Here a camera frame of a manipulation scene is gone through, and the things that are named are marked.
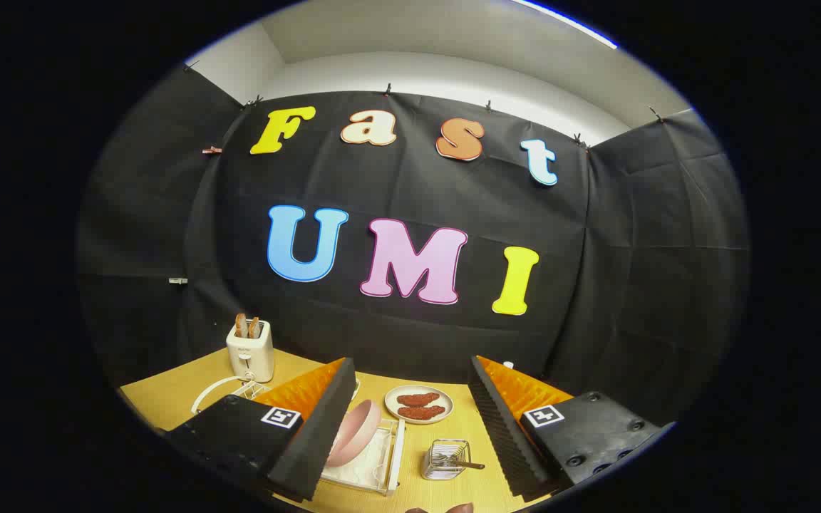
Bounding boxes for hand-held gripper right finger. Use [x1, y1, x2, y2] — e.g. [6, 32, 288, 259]
[469, 355, 675, 499]

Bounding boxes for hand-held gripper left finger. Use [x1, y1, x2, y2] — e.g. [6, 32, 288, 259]
[165, 358, 358, 503]

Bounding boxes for pink plate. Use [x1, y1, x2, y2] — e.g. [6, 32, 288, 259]
[325, 399, 383, 469]

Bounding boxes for metal spoon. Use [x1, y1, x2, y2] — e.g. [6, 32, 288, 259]
[433, 455, 486, 471]

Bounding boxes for metal wire basket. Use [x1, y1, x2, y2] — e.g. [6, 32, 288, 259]
[423, 439, 471, 481]

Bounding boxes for white dish rack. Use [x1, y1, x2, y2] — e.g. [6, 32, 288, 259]
[192, 375, 406, 497]

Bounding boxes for white oval plate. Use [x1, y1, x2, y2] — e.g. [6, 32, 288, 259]
[384, 385, 454, 425]

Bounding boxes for white toaster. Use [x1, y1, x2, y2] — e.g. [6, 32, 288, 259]
[226, 319, 275, 383]

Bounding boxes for black backdrop cloth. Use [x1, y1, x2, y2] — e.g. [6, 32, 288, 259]
[76, 64, 750, 428]

